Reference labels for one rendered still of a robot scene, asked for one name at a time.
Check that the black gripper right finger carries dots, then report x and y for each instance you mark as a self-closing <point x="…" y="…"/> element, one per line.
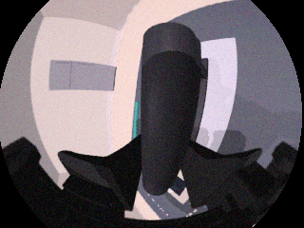
<point x="205" y="171"/>

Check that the white square tile with dark center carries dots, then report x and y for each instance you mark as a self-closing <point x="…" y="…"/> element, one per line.
<point x="178" y="190"/>

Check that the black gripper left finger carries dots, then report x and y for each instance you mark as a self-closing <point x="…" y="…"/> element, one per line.
<point x="121" y="171"/>

